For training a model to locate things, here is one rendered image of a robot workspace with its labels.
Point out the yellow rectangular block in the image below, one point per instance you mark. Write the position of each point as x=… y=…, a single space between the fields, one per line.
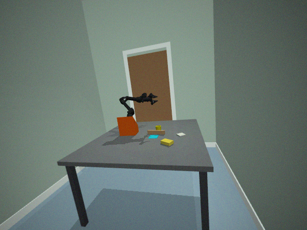
x=167 y=142

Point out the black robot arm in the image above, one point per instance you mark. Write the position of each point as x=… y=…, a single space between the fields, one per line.
x=137 y=99

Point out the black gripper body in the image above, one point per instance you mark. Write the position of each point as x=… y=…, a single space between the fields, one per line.
x=149 y=99

